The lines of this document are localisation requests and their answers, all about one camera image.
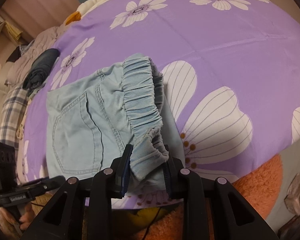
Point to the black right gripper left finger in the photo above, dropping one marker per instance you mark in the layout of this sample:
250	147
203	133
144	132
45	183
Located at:
83	202

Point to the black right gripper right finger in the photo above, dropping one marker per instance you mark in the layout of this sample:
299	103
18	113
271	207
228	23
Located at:
212	207

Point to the light blue denim pants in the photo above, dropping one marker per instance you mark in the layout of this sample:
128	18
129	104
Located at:
92	120

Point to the black tracker box left gripper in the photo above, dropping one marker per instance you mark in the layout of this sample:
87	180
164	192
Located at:
8	177

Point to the orange fuzzy blanket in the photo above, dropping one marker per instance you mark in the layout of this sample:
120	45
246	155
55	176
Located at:
260	188

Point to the plaid grey pillow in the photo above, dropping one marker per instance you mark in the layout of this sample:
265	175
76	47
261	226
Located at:
12	113

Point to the dark folded jeans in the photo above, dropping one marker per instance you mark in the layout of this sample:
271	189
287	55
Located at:
41	69

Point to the beige quilted blanket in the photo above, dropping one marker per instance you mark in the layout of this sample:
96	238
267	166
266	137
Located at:
13	73

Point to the purple floral bed cover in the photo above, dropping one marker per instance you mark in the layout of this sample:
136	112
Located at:
231	73

